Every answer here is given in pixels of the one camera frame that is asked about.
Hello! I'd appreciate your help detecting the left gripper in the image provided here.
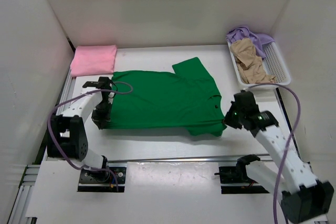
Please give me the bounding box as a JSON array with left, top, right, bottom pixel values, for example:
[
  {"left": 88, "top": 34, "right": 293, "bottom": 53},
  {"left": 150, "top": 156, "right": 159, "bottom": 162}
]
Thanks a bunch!
[{"left": 91, "top": 99, "right": 112, "bottom": 127}]

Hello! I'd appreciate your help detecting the green t shirt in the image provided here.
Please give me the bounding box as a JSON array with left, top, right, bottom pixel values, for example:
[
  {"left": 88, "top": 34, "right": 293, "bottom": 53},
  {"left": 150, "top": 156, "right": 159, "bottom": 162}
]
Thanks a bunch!
[{"left": 104, "top": 57, "right": 226, "bottom": 137}]

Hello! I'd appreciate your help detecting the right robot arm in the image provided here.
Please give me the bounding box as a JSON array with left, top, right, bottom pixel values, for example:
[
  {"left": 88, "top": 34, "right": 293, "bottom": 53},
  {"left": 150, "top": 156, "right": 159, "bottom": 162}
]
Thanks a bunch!
[{"left": 224, "top": 90, "right": 334, "bottom": 223}]

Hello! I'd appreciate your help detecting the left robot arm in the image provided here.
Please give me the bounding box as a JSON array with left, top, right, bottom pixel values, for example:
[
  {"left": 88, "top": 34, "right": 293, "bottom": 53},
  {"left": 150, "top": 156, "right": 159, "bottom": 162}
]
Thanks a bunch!
[{"left": 47, "top": 88, "right": 112, "bottom": 182}]

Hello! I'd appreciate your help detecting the beige t shirt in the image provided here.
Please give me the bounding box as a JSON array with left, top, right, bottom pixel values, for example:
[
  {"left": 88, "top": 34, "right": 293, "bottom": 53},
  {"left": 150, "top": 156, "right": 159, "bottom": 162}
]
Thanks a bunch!
[{"left": 230, "top": 38, "right": 276, "bottom": 84}]

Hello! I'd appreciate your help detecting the folded pink t shirt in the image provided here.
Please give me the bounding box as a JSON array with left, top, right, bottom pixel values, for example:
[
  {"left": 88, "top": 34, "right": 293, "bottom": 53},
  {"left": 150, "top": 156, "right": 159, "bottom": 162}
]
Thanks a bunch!
[{"left": 70, "top": 45, "right": 117, "bottom": 77}]

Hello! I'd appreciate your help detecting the white plastic basket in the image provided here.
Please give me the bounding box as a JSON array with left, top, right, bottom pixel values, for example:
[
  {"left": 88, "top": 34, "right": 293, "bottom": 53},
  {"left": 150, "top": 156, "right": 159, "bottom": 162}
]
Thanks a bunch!
[{"left": 227, "top": 42, "right": 291, "bottom": 90}]

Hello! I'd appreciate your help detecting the purple t shirt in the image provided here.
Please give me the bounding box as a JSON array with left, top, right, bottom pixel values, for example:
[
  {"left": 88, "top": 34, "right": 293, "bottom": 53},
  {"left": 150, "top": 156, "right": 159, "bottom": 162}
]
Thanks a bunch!
[{"left": 226, "top": 26, "right": 274, "bottom": 59}]

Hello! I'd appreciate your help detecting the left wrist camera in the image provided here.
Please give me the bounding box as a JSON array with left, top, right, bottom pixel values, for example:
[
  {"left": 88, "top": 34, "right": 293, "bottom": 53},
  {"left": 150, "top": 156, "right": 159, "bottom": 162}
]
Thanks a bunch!
[{"left": 82, "top": 77, "right": 112, "bottom": 90}]

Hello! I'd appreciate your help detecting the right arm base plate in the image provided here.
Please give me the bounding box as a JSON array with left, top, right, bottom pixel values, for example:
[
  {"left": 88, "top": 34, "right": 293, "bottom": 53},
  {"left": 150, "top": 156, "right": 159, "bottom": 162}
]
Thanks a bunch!
[{"left": 214, "top": 166, "right": 269, "bottom": 195}]

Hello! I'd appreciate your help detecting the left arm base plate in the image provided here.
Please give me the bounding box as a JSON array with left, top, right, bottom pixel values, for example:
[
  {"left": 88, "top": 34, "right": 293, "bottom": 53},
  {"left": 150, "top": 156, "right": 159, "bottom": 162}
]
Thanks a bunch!
[{"left": 77, "top": 166, "right": 127, "bottom": 193}]

